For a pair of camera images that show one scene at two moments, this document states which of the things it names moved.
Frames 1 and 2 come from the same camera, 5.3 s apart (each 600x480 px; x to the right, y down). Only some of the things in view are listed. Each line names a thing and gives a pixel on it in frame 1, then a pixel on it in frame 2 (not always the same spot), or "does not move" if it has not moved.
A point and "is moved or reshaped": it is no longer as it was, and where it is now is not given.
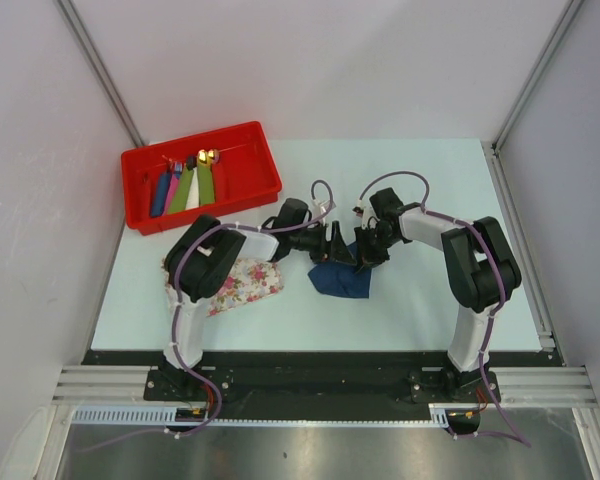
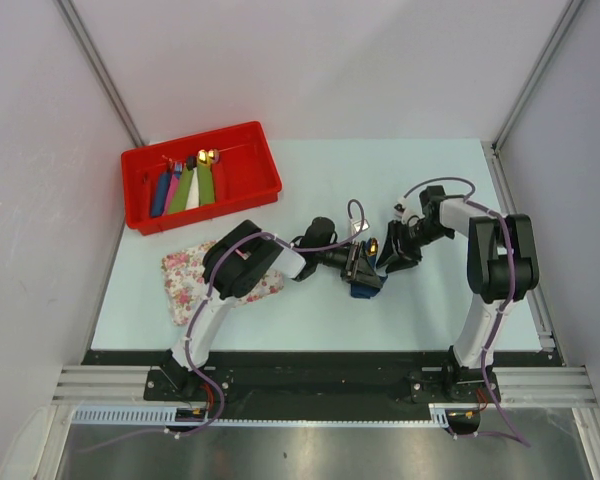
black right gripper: x=369 y=258 → x=395 y=231
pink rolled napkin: x=174 y=183 does not move
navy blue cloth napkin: x=342 y=279 is moved or reshaped
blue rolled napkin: x=160 y=194 does not move
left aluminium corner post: x=102 y=71 does not move
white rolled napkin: x=193 y=191 does not move
